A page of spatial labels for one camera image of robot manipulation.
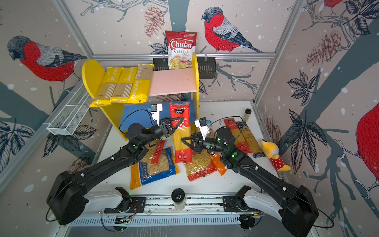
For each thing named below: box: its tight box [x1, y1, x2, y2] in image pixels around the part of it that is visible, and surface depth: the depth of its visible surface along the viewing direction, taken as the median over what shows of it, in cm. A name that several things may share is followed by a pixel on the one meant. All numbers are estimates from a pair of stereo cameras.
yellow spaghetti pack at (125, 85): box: [109, 67, 139, 104], surface depth 72 cm
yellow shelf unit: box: [81, 53, 199, 139], surface depth 72 cm
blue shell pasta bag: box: [130, 139, 179, 191], surface depth 84 cm
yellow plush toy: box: [260, 139, 292, 172], surface depth 86 cm
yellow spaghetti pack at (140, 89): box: [127, 64, 155, 104], surface depth 72 cm
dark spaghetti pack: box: [236, 121, 266, 158], surface depth 97 cm
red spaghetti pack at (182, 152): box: [169, 101, 192, 164], surface depth 64 cm
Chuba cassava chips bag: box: [165, 30, 198, 70], surface depth 85 cm
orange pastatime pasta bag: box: [210, 152, 228, 177], surface depth 87 cm
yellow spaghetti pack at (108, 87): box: [89, 67, 124, 108], surface depth 71 cm
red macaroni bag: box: [184, 150, 218, 182], surface depth 84 cm
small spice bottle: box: [242, 108, 252, 122], surface depth 106 cm
